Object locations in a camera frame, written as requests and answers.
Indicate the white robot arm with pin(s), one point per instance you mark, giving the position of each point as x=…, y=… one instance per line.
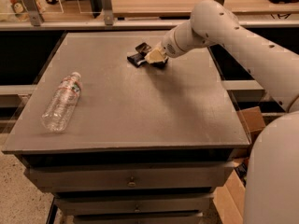
x=272, y=190

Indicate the grey drawer cabinet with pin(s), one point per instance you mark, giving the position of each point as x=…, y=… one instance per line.
x=174, y=130

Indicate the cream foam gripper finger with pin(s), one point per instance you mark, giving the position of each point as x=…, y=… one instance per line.
x=156, y=55

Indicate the wooden desk top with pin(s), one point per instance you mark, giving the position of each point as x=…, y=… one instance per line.
x=123, y=8

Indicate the left metal bracket post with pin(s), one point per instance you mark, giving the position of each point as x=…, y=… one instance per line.
x=34, y=12

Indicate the brown cardboard box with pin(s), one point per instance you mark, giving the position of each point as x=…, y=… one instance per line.
x=229, y=199

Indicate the middle metal bracket post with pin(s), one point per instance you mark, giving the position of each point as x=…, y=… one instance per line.
x=108, y=12

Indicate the dark chocolate rxbar wrapper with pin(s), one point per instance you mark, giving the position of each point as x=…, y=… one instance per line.
x=144, y=49

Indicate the clear plastic water bottle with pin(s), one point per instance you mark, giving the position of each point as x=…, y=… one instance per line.
x=62, y=104

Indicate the brass top drawer knob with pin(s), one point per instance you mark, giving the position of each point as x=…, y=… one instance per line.
x=131, y=183

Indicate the blue blueberry rxbar wrapper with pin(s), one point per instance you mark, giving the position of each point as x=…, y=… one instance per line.
x=136, y=60

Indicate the orange snack package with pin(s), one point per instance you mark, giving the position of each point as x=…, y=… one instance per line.
x=13, y=10

